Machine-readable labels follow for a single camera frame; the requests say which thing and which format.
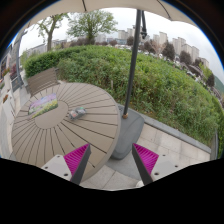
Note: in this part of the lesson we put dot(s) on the green hedge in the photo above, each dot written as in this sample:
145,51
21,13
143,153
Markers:
159,90

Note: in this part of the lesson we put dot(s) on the grey parasol base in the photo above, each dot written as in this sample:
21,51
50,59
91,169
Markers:
130,131

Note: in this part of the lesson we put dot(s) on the round slatted outdoor table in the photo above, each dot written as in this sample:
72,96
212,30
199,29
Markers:
36,140

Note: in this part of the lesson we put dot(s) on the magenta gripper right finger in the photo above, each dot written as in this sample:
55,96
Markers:
152,166

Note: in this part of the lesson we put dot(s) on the dark parasol pole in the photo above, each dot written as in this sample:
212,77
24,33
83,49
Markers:
133,63

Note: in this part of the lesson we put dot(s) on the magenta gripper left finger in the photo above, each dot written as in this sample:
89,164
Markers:
71,166

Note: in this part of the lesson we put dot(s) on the grey computer mouse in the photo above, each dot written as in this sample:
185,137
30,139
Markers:
77,113

